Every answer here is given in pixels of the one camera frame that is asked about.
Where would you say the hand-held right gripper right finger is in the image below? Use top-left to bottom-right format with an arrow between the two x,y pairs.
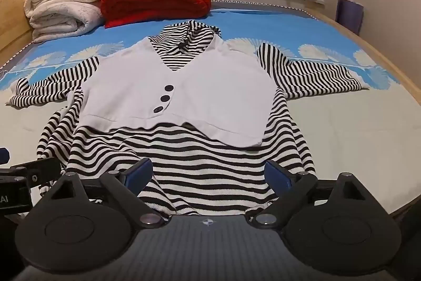
252,160 -> 372,230

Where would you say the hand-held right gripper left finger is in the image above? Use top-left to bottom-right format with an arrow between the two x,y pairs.
49,157 -> 165,229

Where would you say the black white striped top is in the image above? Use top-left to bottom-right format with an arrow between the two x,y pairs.
9,20 -> 370,225

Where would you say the blue printed bed sheet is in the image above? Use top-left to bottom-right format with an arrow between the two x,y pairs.
0,0 -> 421,226

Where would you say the cream fluffy folded blanket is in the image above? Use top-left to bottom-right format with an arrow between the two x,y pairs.
29,1 -> 106,44

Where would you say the purple board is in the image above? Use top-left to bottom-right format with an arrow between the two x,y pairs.
335,0 -> 364,37

